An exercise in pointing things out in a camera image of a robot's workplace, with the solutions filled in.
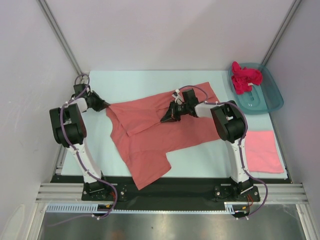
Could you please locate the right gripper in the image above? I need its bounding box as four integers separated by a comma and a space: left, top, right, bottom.
161, 100, 190, 123

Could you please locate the salmon t shirt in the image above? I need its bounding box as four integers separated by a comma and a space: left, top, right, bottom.
106, 91, 220, 190

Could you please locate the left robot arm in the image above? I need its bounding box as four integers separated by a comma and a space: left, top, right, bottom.
49, 83, 116, 201

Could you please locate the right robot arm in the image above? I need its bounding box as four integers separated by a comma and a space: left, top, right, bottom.
160, 89, 255, 201

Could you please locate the crimson t shirt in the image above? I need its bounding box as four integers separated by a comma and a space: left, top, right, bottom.
231, 61, 263, 95

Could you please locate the teal plastic bin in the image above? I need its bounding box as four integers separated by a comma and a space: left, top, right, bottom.
228, 63, 284, 115

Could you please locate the folded pink t shirt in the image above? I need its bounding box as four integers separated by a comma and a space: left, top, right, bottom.
244, 130, 284, 174

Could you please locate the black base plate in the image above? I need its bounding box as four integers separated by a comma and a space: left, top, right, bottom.
50, 175, 291, 206

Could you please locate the white cable duct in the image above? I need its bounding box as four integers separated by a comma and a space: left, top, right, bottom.
46, 201, 248, 215

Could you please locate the left aluminium post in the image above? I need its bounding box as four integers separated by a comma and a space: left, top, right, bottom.
36, 0, 83, 75

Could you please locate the aluminium post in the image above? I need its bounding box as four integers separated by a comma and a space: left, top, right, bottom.
36, 0, 83, 75
261, 0, 304, 66

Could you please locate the right aluminium post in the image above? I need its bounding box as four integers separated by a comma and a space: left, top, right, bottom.
261, 0, 304, 66

